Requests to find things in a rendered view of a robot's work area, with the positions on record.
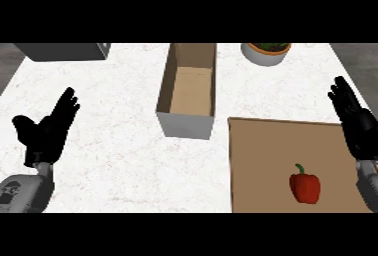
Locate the red bell pepper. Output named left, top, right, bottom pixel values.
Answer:
left=289, top=163, right=323, bottom=205

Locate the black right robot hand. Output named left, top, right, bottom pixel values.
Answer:
left=327, top=75, right=378, bottom=162

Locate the open cardboard box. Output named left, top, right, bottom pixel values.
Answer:
left=156, top=43, right=219, bottom=141

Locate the dark grey appliance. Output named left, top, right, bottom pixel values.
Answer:
left=14, top=43, right=113, bottom=63

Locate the white potted plant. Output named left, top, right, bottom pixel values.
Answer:
left=240, top=43, right=293, bottom=68

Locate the brown flat tray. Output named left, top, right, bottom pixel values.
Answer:
left=228, top=116, right=374, bottom=214

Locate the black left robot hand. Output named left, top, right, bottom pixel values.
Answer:
left=11, top=86, right=82, bottom=169

